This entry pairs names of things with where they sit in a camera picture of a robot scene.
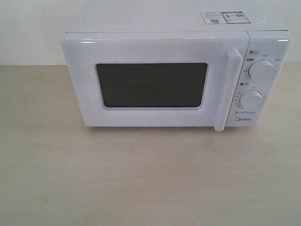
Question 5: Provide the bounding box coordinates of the white microwave door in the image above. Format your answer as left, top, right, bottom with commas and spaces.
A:
61, 32, 250, 131

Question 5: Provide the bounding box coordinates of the white microwave oven body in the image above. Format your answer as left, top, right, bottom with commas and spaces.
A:
61, 0, 292, 131

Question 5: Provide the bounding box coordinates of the lower white timer knob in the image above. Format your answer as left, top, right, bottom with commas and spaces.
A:
239, 90, 263, 110

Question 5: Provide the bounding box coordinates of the white and blue label sticker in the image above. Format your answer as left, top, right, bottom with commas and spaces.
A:
201, 11, 251, 24

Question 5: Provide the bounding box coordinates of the upper white control knob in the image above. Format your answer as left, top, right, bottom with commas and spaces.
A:
248, 59, 276, 83

